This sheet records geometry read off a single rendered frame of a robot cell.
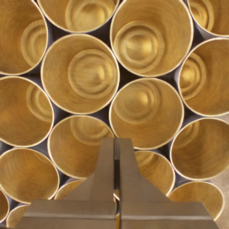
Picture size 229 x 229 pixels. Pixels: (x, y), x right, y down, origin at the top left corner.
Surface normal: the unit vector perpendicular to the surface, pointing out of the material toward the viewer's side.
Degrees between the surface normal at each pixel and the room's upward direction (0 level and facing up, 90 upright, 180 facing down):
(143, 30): 2
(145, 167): 92
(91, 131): 2
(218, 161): 91
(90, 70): 2
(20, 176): 91
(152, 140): 92
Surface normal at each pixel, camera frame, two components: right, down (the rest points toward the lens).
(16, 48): 1.00, -0.06
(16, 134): 0.48, -0.85
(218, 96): -0.80, -0.58
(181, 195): -0.37, -0.90
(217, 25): -0.98, -0.21
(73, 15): 0.00, 0.25
